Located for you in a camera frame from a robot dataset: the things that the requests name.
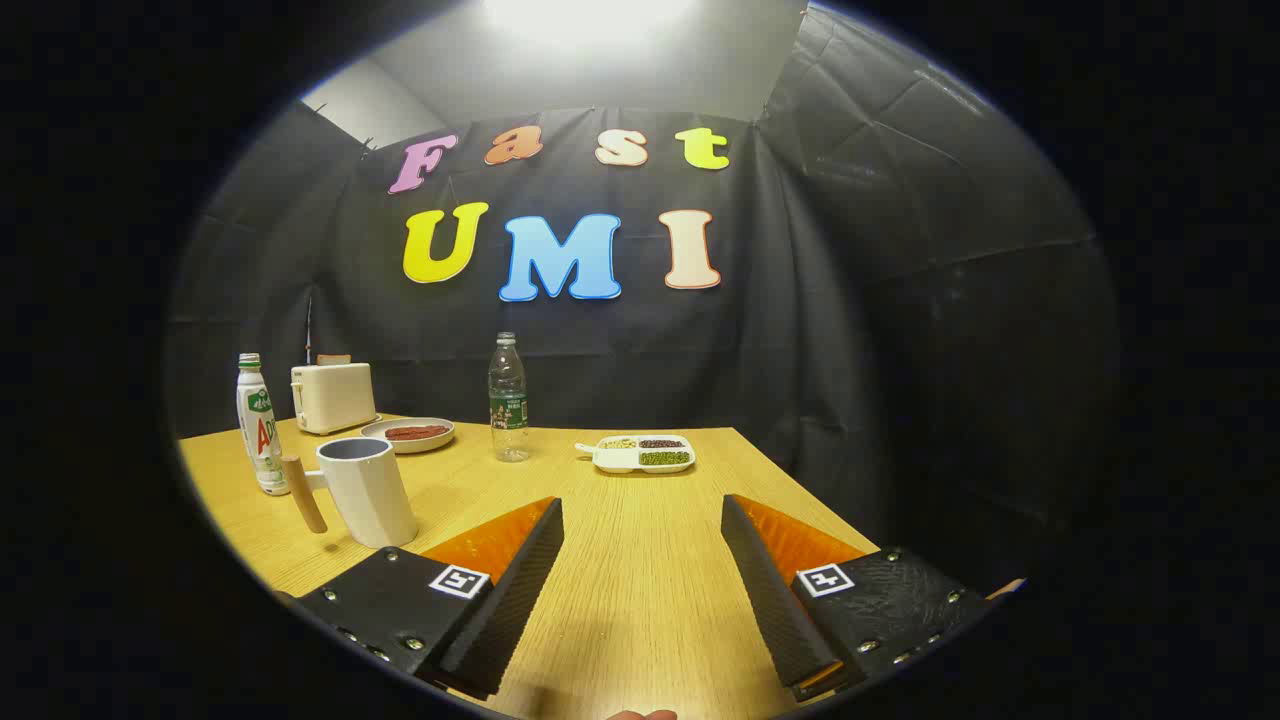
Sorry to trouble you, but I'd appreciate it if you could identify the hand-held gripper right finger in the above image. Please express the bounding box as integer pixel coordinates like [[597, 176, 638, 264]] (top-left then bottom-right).
[[721, 494, 996, 703]]

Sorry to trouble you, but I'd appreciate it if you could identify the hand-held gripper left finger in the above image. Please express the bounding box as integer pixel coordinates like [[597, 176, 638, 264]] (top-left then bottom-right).
[[297, 497, 565, 701]]

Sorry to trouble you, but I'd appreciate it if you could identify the white cup with wooden handle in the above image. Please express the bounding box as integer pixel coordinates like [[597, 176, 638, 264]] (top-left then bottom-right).
[[281, 436, 419, 549]]

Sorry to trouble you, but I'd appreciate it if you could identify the white juice bottle green collar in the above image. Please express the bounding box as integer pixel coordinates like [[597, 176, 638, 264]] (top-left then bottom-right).
[[236, 353, 291, 497]]

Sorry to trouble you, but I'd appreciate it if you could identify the clear plastic water bottle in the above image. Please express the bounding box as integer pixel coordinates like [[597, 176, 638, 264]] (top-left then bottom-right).
[[488, 332, 530, 463]]

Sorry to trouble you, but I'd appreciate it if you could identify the wooden table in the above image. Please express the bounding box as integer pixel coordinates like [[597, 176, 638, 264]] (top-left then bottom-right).
[[178, 413, 886, 720]]

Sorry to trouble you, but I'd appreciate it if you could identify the white divided bean tray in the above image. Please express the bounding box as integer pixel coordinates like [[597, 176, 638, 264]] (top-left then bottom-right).
[[575, 434, 696, 475]]

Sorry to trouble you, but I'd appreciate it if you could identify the grey oval plate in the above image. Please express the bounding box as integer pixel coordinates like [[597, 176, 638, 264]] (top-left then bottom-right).
[[361, 417, 456, 455]]

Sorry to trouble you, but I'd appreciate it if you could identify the black backdrop cloth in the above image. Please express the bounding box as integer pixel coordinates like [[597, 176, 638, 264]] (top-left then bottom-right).
[[165, 5, 1121, 601]]

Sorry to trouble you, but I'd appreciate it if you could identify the cream toaster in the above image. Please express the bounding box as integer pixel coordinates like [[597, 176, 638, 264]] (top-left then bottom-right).
[[291, 362, 381, 436]]

